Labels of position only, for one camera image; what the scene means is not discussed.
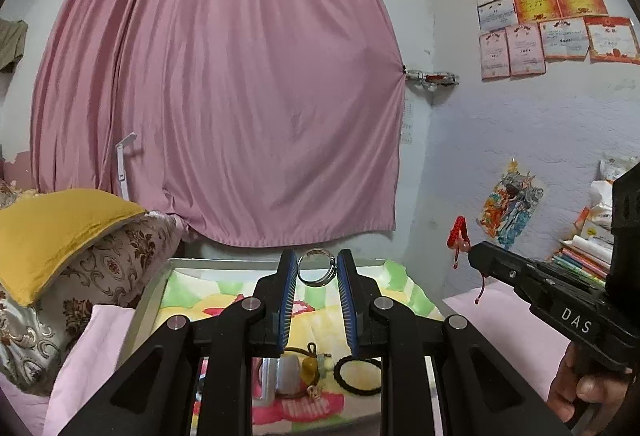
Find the pink table cloth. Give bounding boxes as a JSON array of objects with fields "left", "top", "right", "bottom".
[{"left": 42, "top": 283, "right": 571, "bottom": 436}]

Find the stack of books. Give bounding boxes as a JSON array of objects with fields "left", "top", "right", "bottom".
[{"left": 550, "top": 236, "right": 613, "bottom": 289}]

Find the yellow pendant with brown cord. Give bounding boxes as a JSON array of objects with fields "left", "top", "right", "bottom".
[{"left": 277, "top": 342, "right": 333, "bottom": 402}]

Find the silver metal ring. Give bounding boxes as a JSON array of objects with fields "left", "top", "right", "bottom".
[{"left": 296, "top": 249, "right": 340, "bottom": 288}]

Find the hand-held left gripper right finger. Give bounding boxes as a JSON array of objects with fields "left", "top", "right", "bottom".
[{"left": 336, "top": 248, "right": 573, "bottom": 436}]

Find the white paper wall note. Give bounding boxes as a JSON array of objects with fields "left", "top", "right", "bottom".
[{"left": 400, "top": 96, "right": 416, "bottom": 147}]

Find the pink curtain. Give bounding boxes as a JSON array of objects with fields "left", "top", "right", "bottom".
[{"left": 30, "top": 0, "right": 406, "bottom": 249}]

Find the black hair tie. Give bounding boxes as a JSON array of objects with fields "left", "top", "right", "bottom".
[{"left": 332, "top": 355, "right": 385, "bottom": 397}]

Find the red cord bracelet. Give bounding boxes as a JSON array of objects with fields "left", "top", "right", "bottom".
[{"left": 446, "top": 215, "right": 488, "bottom": 306}]

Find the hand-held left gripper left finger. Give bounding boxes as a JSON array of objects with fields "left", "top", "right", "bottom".
[{"left": 57, "top": 248, "right": 298, "bottom": 436}]

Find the grey shallow box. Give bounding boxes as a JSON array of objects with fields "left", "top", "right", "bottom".
[{"left": 117, "top": 257, "right": 446, "bottom": 436}]

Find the printed cloth box lining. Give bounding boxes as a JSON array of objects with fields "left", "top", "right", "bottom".
[{"left": 157, "top": 258, "right": 446, "bottom": 427}]

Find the colourful figure wall sticker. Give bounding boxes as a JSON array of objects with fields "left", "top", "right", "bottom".
[{"left": 477, "top": 159, "right": 545, "bottom": 251}]

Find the pink bed sheet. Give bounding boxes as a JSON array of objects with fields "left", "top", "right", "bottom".
[{"left": 0, "top": 371, "right": 51, "bottom": 436}]

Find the group of wall certificates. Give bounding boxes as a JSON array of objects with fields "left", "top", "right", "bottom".
[{"left": 475, "top": 0, "right": 640, "bottom": 82}]

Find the wire wall shelf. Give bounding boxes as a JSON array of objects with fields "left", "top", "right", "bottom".
[{"left": 404, "top": 66, "right": 460, "bottom": 89}]

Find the yellow pillow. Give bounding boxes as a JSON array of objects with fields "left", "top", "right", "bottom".
[{"left": 0, "top": 188, "right": 148, "bottom": 308}]

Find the white folding lamp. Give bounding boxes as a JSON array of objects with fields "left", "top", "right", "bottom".
[{"left": 115, "top": 132, "right": 137, "bottom": 202}]

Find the olive hanging cloth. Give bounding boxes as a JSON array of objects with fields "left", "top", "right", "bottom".
[{"left": 0, "top": 19, "right": 28, "bottom": 74}]

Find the white orange packet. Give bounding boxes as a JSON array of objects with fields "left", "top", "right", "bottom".
[{"left": 575, "top": 208, "right": 615, "bottom": 244}]

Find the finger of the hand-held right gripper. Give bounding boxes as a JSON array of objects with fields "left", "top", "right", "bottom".
[
  {"left": 467, "top": 241, "right": 543, "bottom": 302},
  {"left": 537, "top": 259, "right": 611, "bottom": 292}
]

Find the white plastic bag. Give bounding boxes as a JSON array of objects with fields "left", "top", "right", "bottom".
[{"left": 590, "top": 156, "right": 626, "bottom": 217}]

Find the beige floral quilt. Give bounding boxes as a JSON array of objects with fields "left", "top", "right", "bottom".
[{"left": 0, "top": 178, "right": 21, "bottom": 209}]

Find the person's right hand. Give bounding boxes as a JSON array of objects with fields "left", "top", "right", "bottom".
[{"left": 547, "top": 343, "right": 636, "bottom": 424}]

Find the floral satin pillow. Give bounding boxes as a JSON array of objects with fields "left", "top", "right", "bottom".
[{"left": 0, "top": 211, "right": 183, "bottom": 397}]

